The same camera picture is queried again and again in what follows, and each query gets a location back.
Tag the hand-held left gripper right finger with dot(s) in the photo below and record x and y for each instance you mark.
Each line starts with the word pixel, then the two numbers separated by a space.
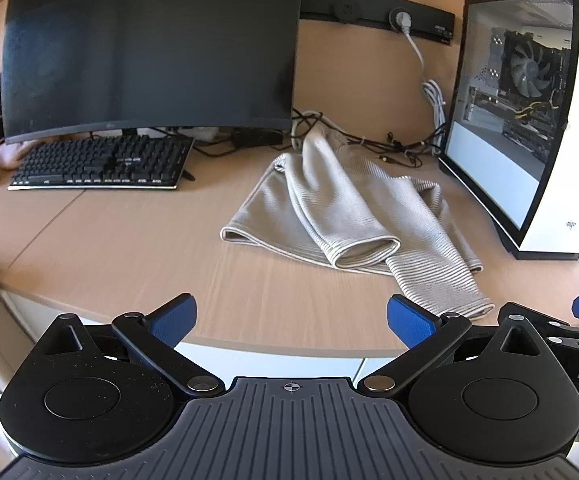
pixel 412 320

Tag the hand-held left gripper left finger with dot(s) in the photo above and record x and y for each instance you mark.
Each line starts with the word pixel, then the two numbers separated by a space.
pixel 174 317

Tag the striped knit garment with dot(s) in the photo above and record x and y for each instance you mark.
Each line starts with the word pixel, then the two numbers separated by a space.
pixel 329 200

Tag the white computer case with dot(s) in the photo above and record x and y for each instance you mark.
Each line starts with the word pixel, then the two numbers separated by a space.
pixel 499 170

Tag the black keyboard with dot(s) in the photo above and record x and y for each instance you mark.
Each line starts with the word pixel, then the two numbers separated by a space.
pixel 99 162

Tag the white power strip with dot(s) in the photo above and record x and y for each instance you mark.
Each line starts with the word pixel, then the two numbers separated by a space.
pixel 199 133

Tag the black power adapter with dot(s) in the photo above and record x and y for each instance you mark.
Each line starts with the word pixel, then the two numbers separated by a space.
pixel 257 139

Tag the pink soft object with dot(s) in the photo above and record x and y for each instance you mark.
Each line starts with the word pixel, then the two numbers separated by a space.
pixel 9 156

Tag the black curved monitor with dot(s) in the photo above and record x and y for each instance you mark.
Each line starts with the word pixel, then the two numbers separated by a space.
pixel 144 50

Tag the black wall power track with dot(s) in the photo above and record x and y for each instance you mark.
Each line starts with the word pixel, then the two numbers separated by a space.
pixel 319 5

